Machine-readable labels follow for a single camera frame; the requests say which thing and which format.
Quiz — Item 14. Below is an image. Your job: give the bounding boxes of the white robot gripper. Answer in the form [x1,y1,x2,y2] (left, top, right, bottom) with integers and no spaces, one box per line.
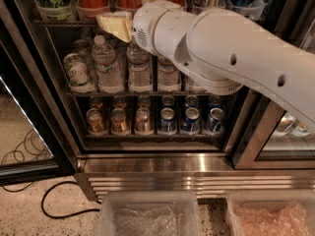
[95,0,185,56]

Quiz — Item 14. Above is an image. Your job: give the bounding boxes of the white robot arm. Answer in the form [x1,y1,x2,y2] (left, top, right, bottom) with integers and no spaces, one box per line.
[96,0,315,129]

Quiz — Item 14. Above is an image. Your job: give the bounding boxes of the green white can middle shelf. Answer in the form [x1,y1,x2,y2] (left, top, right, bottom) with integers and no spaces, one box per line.
[64,53,95,93]

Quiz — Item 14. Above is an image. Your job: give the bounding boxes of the blue red can top shelf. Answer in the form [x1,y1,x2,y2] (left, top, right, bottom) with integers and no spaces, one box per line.
[227,0,264,21]

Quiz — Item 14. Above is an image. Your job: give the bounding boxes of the right front gold can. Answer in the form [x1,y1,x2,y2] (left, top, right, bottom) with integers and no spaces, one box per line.
[135,107,154,136]

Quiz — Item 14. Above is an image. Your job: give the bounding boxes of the gold can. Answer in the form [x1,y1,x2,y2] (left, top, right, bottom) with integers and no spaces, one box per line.
[86,108,107,136]
[110,108,130,136]
[135,107,154,136]

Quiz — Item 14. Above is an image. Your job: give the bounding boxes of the middle front gold can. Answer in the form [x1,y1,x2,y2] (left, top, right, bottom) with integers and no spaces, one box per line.
[110,108,130,136]

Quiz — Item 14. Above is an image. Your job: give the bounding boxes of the left front gold can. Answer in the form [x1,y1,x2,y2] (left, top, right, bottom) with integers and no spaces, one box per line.
[86,108,107,136]

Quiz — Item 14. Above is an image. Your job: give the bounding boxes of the left front blue can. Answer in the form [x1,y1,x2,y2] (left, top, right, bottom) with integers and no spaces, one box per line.
[158,108,176,134]

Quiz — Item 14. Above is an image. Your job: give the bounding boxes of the middle front blue can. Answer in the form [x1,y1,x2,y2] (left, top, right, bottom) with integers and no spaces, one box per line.
[180,107,200,134]

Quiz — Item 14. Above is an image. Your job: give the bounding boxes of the right front blue can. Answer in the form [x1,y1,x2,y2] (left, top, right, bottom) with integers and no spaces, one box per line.
[204,107,224,135]

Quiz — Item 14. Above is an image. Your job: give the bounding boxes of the open glass fridge door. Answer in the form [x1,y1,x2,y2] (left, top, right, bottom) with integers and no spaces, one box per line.
[0,3,78,186]

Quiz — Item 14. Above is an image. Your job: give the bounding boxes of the stainless fridge base grille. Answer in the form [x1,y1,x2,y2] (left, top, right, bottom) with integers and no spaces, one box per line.
[75,154,315,201]

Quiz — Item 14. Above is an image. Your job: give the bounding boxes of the right closed fridge door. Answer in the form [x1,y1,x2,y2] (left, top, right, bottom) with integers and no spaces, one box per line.
[232,88,315,170]

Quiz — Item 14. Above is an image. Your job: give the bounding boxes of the silver can behind right door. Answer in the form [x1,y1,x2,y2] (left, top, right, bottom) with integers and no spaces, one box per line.
[291,121,312,137]

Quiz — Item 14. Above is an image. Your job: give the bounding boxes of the middle clear water bottle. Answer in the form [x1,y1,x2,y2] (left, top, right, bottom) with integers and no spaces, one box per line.
[126,40,153,92]

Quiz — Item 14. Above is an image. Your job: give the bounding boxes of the clear water bottle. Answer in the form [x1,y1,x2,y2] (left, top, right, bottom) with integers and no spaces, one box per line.
[92,35,124,93]
[126,40,153,92]
[157,56,181,92]

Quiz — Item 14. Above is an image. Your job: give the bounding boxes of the left clear water bottle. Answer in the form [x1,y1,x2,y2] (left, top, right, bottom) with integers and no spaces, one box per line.
[92,35,124,93]

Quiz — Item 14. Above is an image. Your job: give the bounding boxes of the right clear water bottle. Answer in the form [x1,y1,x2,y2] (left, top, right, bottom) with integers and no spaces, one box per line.
[157,56,181,92]

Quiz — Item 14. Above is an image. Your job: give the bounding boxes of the left brown tea bottle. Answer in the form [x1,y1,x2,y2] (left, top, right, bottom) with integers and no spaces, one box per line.
[185,77,206,92]

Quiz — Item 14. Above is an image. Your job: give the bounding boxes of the clear bin with bubble wrap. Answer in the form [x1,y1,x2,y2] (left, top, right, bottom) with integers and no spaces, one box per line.
[95,191,202,236]

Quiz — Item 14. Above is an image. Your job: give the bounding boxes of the clear bin pink bubble wrap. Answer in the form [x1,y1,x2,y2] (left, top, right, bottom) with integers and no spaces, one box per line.
[225,190,315,236]

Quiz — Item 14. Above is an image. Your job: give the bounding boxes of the top wire shelf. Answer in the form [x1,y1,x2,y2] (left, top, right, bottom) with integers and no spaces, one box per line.
[33,20,98,28]

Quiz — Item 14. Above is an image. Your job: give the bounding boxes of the wire shelf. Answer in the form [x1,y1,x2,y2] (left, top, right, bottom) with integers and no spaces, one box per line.
[33,20,98,28]
[66,91,210,97]
[85,134,222,140]

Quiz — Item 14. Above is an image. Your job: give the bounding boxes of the middle wire shelf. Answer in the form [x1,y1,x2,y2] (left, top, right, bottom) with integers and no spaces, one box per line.
[66,91,210,97]

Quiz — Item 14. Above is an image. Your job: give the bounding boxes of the bottom wire shelf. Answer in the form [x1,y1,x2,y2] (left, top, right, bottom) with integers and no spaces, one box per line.
[85,134,222,140]

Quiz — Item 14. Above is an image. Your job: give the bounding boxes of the black power cable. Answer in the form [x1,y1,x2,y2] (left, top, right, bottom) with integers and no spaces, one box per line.
[40,180,101,220]

